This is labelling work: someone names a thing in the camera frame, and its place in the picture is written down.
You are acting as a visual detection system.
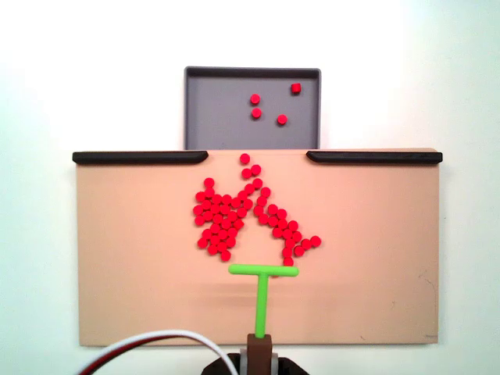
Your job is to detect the white red black servo cable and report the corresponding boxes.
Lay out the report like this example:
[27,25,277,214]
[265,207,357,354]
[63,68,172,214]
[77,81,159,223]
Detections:
[76,330,245,375]

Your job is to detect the beige flat board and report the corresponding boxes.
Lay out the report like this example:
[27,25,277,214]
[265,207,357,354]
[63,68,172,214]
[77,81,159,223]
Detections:
[73,147,441,348]

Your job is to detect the black edge rail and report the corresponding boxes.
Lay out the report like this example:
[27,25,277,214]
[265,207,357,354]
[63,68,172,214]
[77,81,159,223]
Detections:
[305,150,444,165]
[72,151,209,165]

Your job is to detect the grey shallow tray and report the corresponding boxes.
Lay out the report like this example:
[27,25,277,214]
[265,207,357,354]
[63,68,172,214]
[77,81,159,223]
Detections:
[183,66,322,151]

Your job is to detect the green T pusher brown handle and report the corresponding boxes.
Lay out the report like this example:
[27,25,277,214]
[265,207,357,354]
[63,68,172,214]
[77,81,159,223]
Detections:
[228,263,300,375]

